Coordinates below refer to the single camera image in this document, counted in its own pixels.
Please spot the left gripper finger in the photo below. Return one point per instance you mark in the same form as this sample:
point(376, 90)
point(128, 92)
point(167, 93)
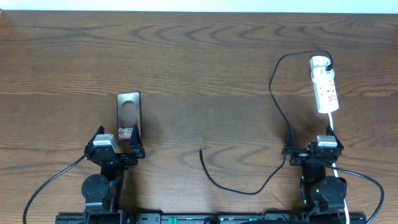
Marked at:
point(100, 130)
point(135, 143)

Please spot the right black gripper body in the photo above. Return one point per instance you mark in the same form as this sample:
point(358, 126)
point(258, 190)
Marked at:
point(300, 157)

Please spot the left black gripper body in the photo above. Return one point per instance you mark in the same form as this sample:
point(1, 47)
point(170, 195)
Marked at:
point(120, 157)

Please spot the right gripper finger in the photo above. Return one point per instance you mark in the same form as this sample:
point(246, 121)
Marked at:
point(290, 142)
point(330, 132)

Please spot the bronze Galaxy smartphone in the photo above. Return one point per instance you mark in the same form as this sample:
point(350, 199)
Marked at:
point(128, 114)

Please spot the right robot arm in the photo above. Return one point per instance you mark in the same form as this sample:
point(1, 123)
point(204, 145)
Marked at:
point(322, 194)

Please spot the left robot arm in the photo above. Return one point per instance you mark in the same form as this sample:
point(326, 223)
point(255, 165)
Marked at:
point(102, 192)

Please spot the white charger adapter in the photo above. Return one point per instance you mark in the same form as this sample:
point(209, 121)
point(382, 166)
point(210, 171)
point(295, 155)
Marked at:
point(319, 61)

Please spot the white power strip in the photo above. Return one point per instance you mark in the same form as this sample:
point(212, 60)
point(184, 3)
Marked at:
point(325, 90)

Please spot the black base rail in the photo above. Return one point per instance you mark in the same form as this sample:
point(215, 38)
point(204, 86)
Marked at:
point(155, 218)

